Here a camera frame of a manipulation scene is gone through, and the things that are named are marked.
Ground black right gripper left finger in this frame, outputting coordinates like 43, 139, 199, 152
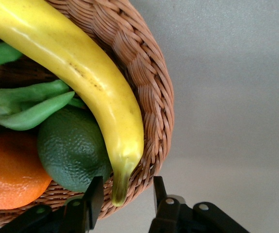
0, 176, 105, 233

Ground brown woven wicker basket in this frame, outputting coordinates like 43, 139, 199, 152
0, 0, 174, 228

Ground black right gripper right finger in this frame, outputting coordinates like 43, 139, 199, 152
148, 176, 251, 233

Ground green bean pods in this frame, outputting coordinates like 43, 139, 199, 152
0, 42, 85, 133

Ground yellow banana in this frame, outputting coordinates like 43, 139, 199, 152
0, 0, 145, 207

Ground orange fruit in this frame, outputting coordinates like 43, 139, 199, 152
0, 132, 53, 211

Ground green lime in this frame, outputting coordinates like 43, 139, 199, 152
36, 106, 113, 194

